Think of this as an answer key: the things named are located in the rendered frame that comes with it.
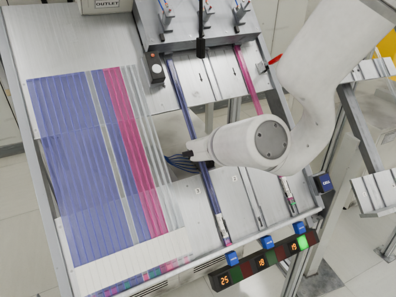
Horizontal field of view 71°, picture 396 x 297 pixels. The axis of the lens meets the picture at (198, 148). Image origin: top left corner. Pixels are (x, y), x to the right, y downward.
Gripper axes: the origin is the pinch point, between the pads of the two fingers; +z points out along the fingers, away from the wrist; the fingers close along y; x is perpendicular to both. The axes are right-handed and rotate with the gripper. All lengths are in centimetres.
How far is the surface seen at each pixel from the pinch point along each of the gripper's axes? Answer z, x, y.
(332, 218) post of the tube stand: 22, 44, -59
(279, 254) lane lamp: -3.6, 33.2, -14.1
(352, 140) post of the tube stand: 2, 11, -57
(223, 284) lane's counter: -3.6, 33.8, 3.6
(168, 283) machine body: 55, 56, 8
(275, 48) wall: 167, -71, -176
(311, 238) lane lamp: -3.6, 33.1, -25.6
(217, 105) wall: 195, -28, -110
